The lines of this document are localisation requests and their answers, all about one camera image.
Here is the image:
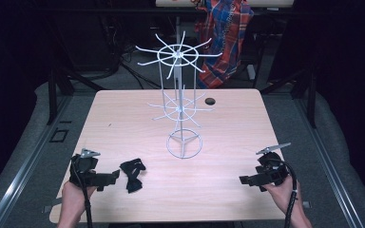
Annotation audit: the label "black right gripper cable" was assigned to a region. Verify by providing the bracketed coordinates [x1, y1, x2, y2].
[267, 157, 298, 228]

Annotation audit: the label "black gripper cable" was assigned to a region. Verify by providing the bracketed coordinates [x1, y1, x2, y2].
[267, 157, 298, 228]
[71, 155, 94, 228]

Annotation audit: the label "red blue plaid cloth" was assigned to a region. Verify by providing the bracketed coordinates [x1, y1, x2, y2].
[194, 0, 255, 90]

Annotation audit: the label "person's right hand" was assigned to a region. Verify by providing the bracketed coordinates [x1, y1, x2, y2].
[261, 174, 299, 210]

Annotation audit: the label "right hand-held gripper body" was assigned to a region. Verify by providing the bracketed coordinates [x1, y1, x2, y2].
[252, 142, 291, 193]

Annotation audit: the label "person's left hand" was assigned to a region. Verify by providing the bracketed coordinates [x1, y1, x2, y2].
[61, 180, 98, 207]

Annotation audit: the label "black metal stand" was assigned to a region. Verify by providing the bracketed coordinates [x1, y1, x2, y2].
[46, 18, 106, 126]
[259, 47, 318, 129]

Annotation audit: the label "white wire display rack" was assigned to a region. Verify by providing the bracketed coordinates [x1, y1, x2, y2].
[135, 29, 223, 160]

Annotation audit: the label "black floor cables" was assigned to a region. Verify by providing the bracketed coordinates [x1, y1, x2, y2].
[98, 12, 163, 90]

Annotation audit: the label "aluminium floor rail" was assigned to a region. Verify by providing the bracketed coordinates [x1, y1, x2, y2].
[0, 94, 74, 228]
[294, 96, 365, 228]

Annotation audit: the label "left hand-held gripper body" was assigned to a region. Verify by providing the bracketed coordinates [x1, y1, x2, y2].
[68, 147, 112, 192]

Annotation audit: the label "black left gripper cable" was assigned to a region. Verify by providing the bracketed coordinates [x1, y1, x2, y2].
[71, 155, 94, 228]

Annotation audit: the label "black bow tie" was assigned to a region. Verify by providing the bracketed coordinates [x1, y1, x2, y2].
[119, 158, 147, 195]

